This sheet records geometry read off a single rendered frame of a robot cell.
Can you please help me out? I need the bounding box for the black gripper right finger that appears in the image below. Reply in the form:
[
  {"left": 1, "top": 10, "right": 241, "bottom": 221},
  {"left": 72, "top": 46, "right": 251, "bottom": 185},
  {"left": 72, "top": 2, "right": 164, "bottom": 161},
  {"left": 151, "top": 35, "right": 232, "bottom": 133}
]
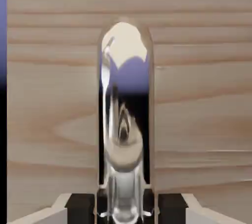
[{"left": 157, "top": 192, "right": 243, "bottom": 224}]

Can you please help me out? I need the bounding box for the light wood cabinet door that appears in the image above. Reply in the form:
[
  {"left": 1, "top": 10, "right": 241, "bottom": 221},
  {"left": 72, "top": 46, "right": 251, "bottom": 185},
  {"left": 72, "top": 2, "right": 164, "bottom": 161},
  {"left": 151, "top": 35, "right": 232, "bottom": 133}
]
[{"left": 6, "top": 0, "right": 252, "bottom": 224}]

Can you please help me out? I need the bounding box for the shiny curved metal handle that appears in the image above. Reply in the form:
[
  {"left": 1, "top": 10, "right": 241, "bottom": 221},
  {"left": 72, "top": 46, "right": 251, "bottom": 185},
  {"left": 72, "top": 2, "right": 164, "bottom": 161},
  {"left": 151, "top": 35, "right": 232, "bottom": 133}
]
[{"left": 95, "top": 16, "right": 158, "bottom": 224}]

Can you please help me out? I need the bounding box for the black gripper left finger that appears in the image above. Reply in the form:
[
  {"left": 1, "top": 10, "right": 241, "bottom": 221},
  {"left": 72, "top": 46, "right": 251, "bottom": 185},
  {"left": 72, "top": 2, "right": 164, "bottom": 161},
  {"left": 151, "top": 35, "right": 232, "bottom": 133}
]
[{"left": 7, "top": 193, "right": 97, "bottom": 224}]

